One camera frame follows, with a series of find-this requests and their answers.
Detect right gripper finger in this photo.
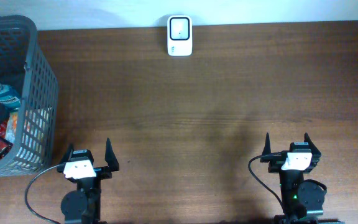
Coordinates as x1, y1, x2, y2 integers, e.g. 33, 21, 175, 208
304, 133, 321, 157
262, 133, 271, 156

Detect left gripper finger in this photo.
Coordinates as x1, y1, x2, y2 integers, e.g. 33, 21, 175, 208
59, 143, 74, 164
104, 138, 119, 172

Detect yellow white snack bag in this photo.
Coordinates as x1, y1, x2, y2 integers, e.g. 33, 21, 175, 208
22, 107, 52, 153

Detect orange tissue pack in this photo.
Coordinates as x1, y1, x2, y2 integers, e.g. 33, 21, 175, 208
4, 112, 18, 143

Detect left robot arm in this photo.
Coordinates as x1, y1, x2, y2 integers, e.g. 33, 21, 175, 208
57, 139, 119, 224

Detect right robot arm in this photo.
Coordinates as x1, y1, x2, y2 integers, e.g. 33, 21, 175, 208
260, 133, 340, 224

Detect white barcode scanner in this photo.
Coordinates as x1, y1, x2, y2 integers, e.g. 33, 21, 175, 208
167, 15, 193, 57

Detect blue mouthwash bottle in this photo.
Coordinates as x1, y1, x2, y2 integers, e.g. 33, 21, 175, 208
0, 83, 21, 111

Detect grey plastic basket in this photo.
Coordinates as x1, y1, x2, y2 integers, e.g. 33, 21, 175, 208
0, 15, 59, 177

